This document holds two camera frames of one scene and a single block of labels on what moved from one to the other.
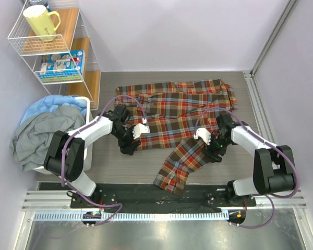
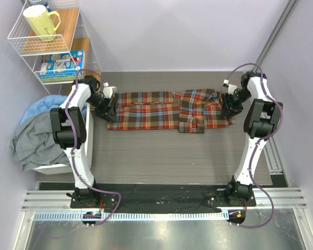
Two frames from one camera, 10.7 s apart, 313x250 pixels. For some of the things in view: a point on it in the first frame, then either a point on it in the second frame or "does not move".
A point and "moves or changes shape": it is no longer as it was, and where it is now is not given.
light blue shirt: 50,102 does not move
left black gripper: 128,147 -> 107,112
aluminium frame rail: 267,199 does not move
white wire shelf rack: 53,38 does not move
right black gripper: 209,150 -> 229,110
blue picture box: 64,67 does not move
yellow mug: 44,23 does not move
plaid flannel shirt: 180,116 moves or changes shape
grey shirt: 29,143 does not move
